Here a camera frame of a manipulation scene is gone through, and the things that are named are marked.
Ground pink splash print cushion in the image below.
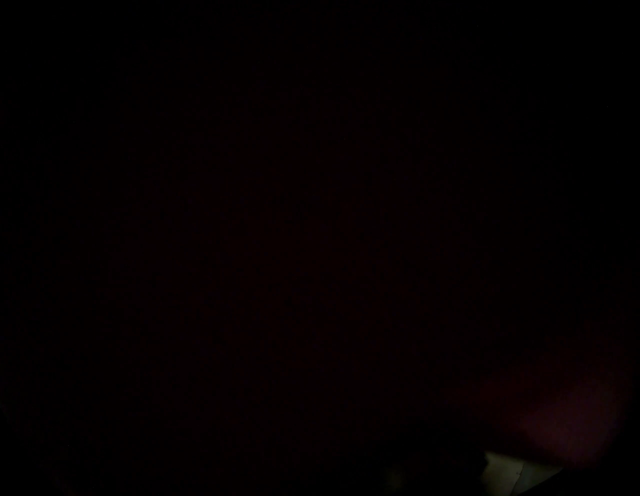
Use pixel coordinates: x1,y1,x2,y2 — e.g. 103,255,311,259
450,325,637,472

